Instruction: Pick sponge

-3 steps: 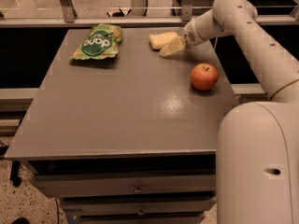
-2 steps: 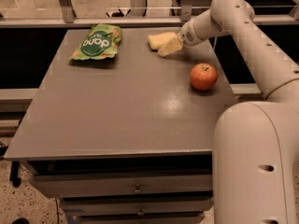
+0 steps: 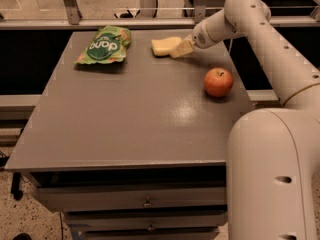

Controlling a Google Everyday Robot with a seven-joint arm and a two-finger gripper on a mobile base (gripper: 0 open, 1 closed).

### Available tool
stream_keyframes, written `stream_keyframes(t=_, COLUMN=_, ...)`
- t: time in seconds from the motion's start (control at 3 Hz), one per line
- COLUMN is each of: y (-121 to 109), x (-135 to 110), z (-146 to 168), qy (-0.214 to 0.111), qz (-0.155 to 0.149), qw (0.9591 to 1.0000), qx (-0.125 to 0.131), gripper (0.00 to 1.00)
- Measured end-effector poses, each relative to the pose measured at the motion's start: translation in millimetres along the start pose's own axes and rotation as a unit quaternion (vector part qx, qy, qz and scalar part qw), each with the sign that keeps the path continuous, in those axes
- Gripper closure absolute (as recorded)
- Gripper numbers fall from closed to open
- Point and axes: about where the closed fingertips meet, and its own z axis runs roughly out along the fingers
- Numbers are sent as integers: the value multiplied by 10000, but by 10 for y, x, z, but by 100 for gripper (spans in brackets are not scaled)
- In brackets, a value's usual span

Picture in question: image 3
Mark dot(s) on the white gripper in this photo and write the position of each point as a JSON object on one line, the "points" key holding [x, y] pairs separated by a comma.
{"points": [[199, 39]]}

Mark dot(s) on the yellow sponge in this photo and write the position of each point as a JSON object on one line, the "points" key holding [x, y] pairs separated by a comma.
{"points": [[162, 47]]}

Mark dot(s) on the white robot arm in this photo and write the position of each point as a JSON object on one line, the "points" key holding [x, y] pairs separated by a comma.
{"points": [[273, 153]]}

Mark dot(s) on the red apple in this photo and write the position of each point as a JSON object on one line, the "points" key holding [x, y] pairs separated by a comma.
{"points": [[218, 82]]}

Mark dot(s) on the green snack bag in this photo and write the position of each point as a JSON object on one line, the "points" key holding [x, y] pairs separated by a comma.
{"points": [[108, 45]]}

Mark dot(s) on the grey drawer cabinet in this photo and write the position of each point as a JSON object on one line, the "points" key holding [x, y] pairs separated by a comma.
{"points": [[144, 121]]}

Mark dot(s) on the drawer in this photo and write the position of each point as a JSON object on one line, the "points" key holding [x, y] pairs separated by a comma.
{"points": [[100, 198], [145, 221]]}

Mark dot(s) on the top drawer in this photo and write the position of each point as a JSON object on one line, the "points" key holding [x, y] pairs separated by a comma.
{"points": [[100, 198]]}

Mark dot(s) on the grey metal rail frame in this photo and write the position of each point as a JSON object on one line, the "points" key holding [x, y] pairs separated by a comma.
{"points": [[139, 14]]}

